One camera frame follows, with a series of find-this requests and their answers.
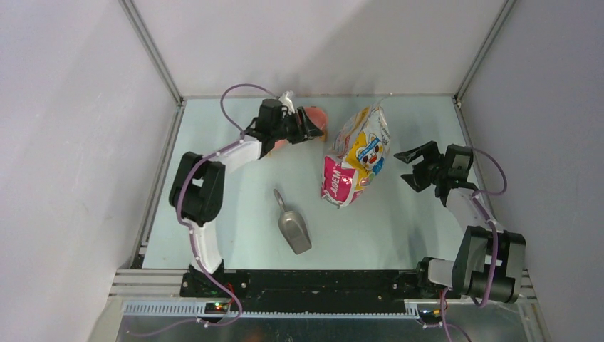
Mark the metal food scoop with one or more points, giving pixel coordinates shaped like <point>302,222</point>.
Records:
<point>293,227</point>

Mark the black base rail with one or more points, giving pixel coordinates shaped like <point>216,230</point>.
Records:
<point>313,292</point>

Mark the cat food bag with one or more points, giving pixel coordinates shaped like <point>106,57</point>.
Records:
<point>356,157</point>

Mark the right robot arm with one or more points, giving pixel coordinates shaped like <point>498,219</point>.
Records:
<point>490,261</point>

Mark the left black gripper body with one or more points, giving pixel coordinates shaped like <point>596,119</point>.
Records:
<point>290,125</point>

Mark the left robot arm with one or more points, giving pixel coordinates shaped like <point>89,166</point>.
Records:
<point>197,191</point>

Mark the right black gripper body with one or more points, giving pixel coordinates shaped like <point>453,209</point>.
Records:
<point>436,170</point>

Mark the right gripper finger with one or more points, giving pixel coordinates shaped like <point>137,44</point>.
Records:
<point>428,151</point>
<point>418,181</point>

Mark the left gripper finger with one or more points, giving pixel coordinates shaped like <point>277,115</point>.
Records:
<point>306,135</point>
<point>306,124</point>

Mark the empty pink bowl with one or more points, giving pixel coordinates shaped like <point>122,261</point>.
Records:
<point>319,118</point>

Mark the pink bowl with kibble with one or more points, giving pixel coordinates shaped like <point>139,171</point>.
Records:
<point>269,146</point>

